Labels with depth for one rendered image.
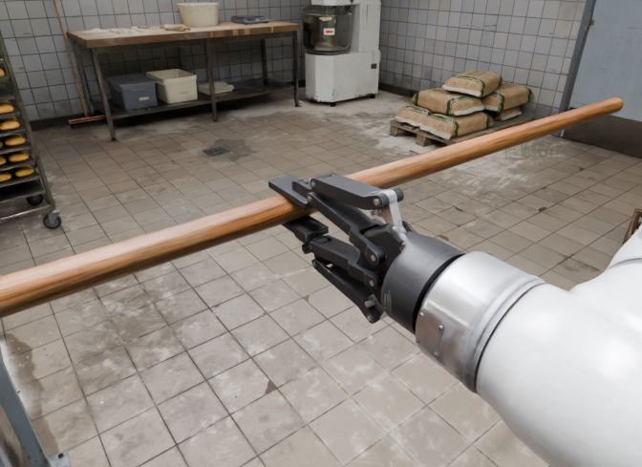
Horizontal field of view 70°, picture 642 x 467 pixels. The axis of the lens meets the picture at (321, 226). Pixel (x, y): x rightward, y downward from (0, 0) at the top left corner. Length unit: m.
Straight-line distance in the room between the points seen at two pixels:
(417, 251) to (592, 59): 4.57
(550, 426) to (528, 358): 0.04
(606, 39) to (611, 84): 0.38
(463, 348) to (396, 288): 0.07
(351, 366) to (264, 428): 0.43
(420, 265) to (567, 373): 0.12
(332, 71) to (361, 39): 0.53
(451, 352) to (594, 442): 0.09
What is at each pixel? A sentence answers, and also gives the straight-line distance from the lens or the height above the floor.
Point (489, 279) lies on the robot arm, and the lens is 0.32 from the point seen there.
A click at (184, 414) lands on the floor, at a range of 1.86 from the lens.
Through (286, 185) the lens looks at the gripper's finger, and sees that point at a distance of 0.49.
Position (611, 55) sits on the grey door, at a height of 0.78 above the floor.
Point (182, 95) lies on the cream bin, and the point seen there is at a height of 0.30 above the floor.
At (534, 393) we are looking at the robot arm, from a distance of 0.29.
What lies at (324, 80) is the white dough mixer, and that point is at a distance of 5.54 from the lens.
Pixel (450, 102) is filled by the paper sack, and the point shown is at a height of 0.42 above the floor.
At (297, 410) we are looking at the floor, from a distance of 1.81.
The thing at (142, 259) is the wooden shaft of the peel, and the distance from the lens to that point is 0.42.
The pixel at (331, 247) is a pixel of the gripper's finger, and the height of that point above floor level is 1.16.
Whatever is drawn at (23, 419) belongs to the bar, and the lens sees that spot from 1.64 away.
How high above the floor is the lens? 1.40
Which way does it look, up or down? 29 degrees down
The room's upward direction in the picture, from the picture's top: straight up
